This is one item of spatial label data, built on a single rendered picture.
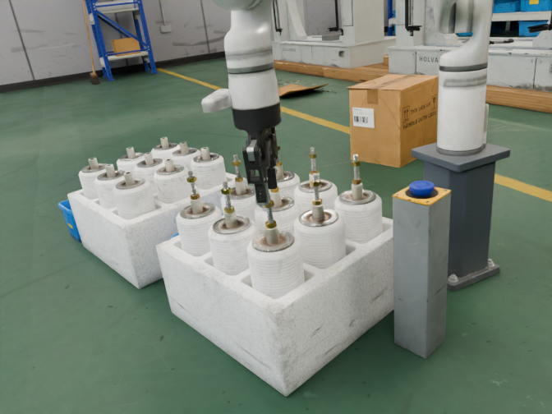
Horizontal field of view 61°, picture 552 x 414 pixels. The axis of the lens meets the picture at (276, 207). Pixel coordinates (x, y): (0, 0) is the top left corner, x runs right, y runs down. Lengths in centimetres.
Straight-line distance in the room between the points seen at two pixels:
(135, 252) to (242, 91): 64
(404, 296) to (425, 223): 16
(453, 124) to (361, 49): 315
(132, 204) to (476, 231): 82
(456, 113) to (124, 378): 84
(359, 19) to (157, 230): 318
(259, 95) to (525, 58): 225
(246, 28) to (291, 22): 460
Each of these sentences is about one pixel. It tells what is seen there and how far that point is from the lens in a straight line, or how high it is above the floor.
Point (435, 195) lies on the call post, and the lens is 81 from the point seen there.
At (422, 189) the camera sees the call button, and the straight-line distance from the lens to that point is 80.
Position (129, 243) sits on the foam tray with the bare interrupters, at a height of 13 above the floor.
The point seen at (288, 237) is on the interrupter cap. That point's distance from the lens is 82.
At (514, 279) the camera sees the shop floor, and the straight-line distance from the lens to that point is 120.
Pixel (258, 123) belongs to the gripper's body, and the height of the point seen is 47.
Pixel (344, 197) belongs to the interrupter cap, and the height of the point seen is 25.
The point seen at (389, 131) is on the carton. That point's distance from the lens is 185.
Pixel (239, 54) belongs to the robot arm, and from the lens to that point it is 70.
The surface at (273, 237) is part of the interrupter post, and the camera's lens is 80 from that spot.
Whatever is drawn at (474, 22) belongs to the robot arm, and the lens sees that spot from 101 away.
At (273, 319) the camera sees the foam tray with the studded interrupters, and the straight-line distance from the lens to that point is 77.
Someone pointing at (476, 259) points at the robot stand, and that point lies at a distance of 115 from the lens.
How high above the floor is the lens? 63
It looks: 23 degrees down
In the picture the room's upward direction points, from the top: 7 degrees counter-clockwise
